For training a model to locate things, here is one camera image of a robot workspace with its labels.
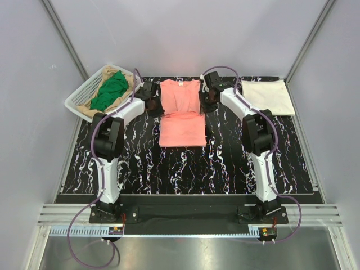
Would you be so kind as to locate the folded white t shirt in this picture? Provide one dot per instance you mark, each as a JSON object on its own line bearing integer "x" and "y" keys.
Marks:
{"x": 269, "y": 95}

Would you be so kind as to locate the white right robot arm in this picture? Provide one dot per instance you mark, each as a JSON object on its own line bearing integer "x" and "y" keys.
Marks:
{"x": 259, "y": 138}

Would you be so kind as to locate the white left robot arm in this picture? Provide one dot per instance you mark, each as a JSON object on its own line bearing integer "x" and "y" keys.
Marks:
{"x": 106, "y": 138}

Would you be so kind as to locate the beige t shirt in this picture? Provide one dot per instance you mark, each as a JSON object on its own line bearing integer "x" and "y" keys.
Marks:
{"x": 114, "y": 87}

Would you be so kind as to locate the left controller board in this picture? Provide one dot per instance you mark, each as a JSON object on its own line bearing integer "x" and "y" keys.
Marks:
{"x": 116, "y": 230}

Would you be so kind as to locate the white plastic laundry basket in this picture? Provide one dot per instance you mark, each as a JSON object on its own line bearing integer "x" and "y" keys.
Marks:
{"x": 79, "y": 101}

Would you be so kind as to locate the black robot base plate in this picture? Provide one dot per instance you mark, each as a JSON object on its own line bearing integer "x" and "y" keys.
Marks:
{"x": 183, "y": 215}

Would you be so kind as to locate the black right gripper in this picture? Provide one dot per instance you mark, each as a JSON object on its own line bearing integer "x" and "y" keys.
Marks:
{"x": 205, "y": 108}

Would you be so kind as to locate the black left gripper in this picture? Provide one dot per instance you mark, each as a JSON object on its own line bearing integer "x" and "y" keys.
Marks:
{"x": 160, "y": 112}

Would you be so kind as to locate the controller board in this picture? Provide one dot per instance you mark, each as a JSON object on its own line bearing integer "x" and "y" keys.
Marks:
{"x": 116, "y": 230}
{"x": 269, "y": 231}

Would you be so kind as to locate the aluminium frame rail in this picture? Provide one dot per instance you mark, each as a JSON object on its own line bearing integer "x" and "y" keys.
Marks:
{"x": 73, "y": 220}

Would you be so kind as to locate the right controller board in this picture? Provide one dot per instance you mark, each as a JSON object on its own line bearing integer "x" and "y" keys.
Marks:
{"x": 269, "y": 231}

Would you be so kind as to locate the green t shirt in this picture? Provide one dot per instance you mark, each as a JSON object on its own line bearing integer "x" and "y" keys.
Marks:
{"x": 111, "y": 89}

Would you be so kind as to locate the salmon pink t shirt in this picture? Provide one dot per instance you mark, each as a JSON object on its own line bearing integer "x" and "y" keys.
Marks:
{"x": 183, "y": 123}

